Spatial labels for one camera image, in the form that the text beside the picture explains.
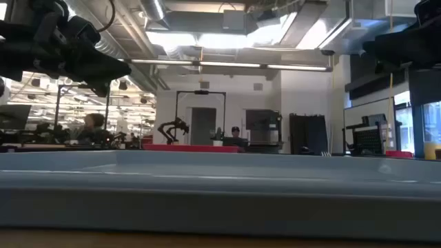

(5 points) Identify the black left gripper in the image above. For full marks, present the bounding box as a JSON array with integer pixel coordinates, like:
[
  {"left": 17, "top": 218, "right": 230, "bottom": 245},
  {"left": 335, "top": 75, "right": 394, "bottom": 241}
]
[{"left": 0, "top": 0, "right": 132, "bottom": 99}]

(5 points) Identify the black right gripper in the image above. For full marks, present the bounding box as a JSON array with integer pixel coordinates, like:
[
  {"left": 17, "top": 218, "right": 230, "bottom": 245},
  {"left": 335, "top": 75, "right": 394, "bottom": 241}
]
[{"left": 362, "top": 0, "right": 441, "bottom": 70}]

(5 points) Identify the blue-grey plastic tray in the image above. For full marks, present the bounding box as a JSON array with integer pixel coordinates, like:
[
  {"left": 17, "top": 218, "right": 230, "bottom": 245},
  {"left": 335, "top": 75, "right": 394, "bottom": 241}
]
[{"left": 0, "top": 149, "right": 441, "bottom": 242}]

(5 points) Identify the seated person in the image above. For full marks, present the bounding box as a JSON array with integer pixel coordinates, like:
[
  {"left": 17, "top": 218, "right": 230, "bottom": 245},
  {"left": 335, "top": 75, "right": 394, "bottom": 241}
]
[{"left": 70, "top": 112, "right": 115, "bottom": 146}]

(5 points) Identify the black pegboard cart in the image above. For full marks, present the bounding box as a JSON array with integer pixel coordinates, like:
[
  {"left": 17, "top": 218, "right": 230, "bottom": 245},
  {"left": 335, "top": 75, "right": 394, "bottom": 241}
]
[{"left": 342, "top": 113, "right": 391, "bottom": 157}]

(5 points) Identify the black computer monitor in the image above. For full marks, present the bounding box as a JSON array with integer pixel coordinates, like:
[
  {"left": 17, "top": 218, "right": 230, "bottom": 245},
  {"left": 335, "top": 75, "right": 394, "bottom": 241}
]
[{"left": 0, "top": 104, "right": 32, "bottom": 131}]

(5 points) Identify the red bin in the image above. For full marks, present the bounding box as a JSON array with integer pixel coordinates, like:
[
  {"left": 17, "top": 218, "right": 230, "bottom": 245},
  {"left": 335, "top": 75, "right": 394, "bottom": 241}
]
[{"left": 385, "top": 149, "right": 414, "bottom": 159}]

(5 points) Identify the yellow container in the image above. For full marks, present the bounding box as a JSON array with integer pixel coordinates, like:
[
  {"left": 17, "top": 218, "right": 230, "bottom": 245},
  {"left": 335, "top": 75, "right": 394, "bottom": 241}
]
[{"left": 423, "top": 142, "right": 439, "bottom": 161}]

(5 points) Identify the grey door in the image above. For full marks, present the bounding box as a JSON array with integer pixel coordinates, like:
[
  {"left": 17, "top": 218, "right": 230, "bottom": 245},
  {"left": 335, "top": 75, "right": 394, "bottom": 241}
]
[{"left": 189, "top": 107, "right": 218, "bottom": 146}]

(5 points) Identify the red background table surface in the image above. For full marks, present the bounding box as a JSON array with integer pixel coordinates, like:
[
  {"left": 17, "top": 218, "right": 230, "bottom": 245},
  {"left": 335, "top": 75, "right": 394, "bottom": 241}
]
[{"left": 142, "top": 143, "right": 240, "bottom": 154}]

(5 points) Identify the black cabinet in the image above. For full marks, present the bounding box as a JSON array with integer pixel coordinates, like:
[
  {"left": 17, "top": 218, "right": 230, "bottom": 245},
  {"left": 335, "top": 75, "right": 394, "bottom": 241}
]
[{"left": 289, "top": 112, "right": 329, "bottom": 156}]

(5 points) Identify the long ceiling light bar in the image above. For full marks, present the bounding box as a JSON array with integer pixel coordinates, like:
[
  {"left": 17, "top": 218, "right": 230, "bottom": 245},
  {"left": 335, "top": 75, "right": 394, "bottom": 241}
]
[{"left": 119, "top": 57, "right": 334, "bottom": 73}]

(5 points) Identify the white pot with plant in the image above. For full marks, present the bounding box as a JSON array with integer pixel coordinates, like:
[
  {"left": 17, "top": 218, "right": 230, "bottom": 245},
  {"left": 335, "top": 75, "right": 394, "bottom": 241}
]
[{"left": 210, "top": 127, "right": 225, "bottom": 147}]

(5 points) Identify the black machine on cart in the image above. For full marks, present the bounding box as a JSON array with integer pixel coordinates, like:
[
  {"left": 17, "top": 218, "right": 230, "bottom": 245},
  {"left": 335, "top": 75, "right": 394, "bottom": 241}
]
[{"left": 245, "top": 109, "right": 285, "bottom": 154}]

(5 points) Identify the grey ceiling box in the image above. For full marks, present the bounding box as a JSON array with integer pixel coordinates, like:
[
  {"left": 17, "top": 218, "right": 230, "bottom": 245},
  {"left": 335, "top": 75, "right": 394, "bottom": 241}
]
[{"left": 221, "top": 9, "right": 248, "bottom": 32}]

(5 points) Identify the black laptop screen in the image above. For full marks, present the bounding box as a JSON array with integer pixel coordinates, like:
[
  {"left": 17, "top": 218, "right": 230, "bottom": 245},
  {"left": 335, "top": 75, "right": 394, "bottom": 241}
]
[{"left": 222, "top": 136, "right": 249, "bottom": 148}]

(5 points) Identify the corrugated silver air duct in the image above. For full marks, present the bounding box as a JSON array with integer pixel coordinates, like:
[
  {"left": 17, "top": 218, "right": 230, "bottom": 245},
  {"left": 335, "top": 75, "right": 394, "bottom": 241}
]
[{"left": 65, "top": 0, "right": 166, "bottom": 92}]

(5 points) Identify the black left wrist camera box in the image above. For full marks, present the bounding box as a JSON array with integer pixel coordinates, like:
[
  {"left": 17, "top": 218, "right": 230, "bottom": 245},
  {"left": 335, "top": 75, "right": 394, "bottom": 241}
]
[{"left": 63, "top": 15, "right": 102, "bottom": 48}]

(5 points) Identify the black metal station frame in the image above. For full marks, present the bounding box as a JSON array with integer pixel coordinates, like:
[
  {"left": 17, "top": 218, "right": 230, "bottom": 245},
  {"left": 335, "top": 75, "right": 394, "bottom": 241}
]
[
  {"left": 52, "top": 83, "right": 112, "bottom": 143},
  {"left": 174, "top": 90, "right": 227, "bottom": 146}
]

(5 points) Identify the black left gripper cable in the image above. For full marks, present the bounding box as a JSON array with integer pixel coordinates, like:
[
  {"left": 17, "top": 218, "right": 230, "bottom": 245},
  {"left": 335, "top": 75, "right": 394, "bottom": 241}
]
[{"left": 97, "top": 0, "right": 116, "bottom": 34}]

